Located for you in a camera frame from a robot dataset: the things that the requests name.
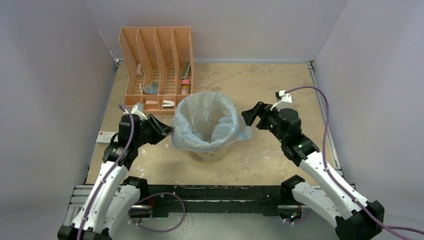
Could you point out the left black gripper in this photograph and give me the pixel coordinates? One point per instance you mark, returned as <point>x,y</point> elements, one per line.
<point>163,129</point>

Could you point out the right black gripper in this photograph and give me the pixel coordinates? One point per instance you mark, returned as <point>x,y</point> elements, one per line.
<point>260,109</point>

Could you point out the blue plastic trash bag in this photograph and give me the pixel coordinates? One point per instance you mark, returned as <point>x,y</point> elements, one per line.
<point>206,122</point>

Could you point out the beige capybara trash bin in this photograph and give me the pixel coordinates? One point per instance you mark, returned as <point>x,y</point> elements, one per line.
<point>210,157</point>

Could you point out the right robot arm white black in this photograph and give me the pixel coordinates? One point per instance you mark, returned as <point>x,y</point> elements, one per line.
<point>352,215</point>

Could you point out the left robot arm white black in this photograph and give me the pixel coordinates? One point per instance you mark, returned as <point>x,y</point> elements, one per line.
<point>114,192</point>

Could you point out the white stapler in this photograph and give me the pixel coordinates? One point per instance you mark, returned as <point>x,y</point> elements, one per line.
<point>168,104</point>

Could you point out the pink eraser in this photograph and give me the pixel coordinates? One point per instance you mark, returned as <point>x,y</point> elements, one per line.
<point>151,102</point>

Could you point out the pink cartoon bottle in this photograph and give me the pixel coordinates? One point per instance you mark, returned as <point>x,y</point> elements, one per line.
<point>185,87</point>

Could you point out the white red small box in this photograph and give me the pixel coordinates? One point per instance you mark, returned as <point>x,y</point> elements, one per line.
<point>105,137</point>

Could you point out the pink plastic file organizer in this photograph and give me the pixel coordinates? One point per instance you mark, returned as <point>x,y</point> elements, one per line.
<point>162,52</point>

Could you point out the grey pen case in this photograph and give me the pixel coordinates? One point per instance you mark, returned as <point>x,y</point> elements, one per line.
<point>185,70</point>

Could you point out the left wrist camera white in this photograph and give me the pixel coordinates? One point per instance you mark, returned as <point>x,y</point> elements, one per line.
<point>137,109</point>

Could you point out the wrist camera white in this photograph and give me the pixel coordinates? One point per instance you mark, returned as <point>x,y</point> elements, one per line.
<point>283,100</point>
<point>137,109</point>

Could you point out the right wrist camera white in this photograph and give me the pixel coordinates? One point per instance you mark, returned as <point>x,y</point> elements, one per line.
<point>283,100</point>

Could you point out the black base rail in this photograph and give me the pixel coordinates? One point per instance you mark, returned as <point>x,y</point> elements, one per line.
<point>268,200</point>

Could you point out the aluminium frame rail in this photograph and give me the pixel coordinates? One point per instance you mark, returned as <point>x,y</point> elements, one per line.
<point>74,198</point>

